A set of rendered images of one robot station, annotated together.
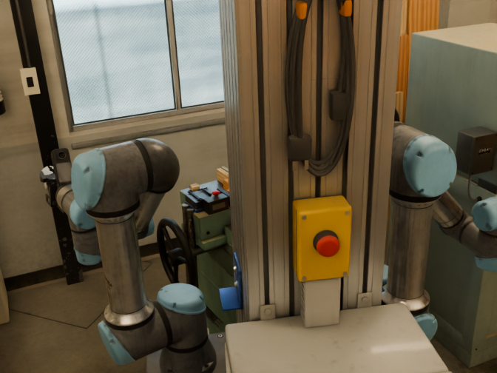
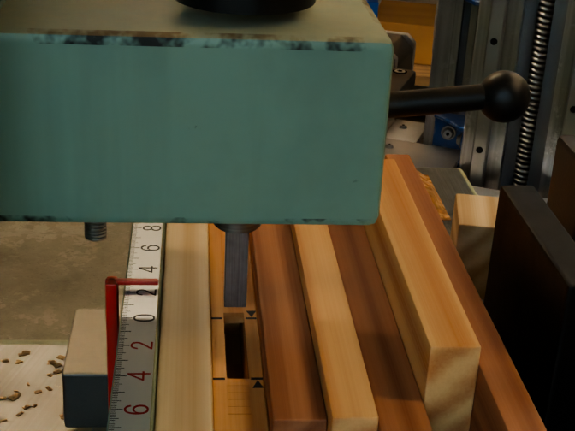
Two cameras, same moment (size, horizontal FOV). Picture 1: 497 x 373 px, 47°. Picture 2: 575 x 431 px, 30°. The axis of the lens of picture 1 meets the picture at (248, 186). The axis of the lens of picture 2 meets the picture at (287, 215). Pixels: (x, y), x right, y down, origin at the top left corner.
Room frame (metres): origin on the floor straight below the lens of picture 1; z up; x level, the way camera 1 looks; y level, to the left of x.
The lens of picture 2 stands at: (2.26, 0.15, 1.16)
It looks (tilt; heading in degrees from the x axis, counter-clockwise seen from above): 25 degrees down; 205
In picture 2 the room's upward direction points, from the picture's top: 3 degrees clockwise
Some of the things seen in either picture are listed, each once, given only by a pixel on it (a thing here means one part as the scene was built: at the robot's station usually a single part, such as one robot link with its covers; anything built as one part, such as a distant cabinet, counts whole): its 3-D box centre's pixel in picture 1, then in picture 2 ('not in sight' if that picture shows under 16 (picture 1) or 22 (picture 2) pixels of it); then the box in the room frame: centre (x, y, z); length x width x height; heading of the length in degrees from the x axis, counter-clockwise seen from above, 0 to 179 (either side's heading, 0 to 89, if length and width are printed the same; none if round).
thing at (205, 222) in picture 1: (207, 217); not in sight; (1.85, 0.15, 0.92); 0.15 x 0.13 x 0.09; 31
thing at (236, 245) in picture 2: not in sight; (236, 247); (1.92, -0.03, 0.97); 0.01 x 0.01 x 0.05; 31
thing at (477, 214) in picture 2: not in sight; (483, 246); (1.76, 0.03, 0.92); 0.04 x 0.03 x 0.04; 20
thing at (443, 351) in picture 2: not in sight; (400, 314); (1.88, 0.03, 0.94); 0.17 x 0.02 x 0.07; 31
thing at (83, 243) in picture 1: (94, 240); not in sight; (1.36, 0.42, 1.12); 0.11 x 0.08 x 0.11; 123
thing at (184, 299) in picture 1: (180, 313); not in sight; (1.19, 0.19, 0.98); 0.13 x 0.12 x 0.14; 123
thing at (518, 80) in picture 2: not in sight; (446, 95); (1.89, 0.04, 1.04); 0.06 x 0.02 x 0.02; 121
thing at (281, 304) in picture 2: not in sight; (278, 340); (1.91, -0.01, 0.93); 0.18 x 0.02 x 0.05; 31
